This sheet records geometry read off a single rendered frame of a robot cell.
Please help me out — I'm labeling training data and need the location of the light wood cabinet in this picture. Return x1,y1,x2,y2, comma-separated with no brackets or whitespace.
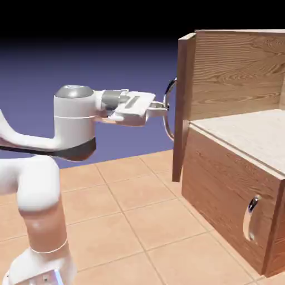
181,28,285,278

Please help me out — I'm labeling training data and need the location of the tall wooden cabinet door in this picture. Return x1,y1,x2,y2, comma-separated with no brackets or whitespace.
171,32,198,183

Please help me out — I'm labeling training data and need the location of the long curved metal handle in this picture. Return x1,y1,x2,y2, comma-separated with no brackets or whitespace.
163,76,178,142

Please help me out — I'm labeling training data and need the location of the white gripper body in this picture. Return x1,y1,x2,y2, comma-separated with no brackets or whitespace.
107,90,156,127

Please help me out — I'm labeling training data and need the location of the wide wooden cabinet door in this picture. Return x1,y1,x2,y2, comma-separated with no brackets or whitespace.
181,127,281,276

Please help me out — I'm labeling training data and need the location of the short curved metal handle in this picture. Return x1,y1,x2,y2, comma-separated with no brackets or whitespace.
242,194,263,243

